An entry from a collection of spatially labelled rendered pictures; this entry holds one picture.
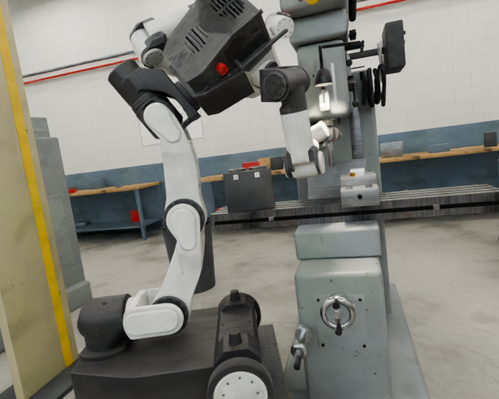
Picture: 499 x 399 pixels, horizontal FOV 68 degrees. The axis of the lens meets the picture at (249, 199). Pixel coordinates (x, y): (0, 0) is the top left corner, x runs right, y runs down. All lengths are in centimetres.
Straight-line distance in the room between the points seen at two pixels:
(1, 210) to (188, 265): 132
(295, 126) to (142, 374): 91
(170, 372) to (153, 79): 93
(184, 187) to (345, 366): 90
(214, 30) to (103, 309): 99
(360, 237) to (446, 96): 471
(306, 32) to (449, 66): 460
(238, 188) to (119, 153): 559
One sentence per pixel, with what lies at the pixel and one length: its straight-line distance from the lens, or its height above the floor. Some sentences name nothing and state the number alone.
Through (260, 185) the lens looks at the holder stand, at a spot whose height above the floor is 105.
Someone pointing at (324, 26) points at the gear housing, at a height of 167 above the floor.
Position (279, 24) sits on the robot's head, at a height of 161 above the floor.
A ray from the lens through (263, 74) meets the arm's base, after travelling 117.
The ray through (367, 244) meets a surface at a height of 79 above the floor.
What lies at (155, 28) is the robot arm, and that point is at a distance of 141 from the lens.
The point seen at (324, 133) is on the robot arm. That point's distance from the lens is 148.
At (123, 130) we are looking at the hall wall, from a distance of 714.
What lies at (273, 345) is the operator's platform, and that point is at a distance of 166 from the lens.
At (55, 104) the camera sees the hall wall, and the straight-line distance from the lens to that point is 805.
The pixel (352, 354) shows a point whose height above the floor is 42.
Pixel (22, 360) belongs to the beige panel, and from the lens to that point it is 251.
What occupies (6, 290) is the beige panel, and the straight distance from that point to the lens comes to 239.
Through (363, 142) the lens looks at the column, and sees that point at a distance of 211.
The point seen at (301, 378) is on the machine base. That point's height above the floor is 20.
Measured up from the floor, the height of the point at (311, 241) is 82.
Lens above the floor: 122
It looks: 7 degrees down
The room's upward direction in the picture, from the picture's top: 7 degrees counter-clockwise
